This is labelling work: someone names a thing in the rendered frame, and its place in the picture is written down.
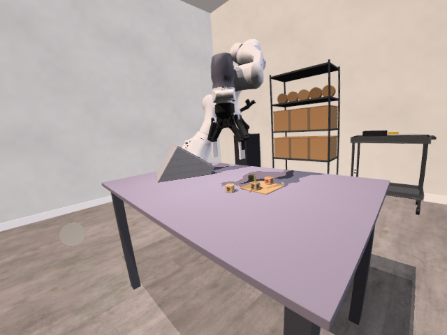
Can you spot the tan flat mat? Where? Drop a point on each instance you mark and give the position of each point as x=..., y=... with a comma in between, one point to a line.
x=265, y=188

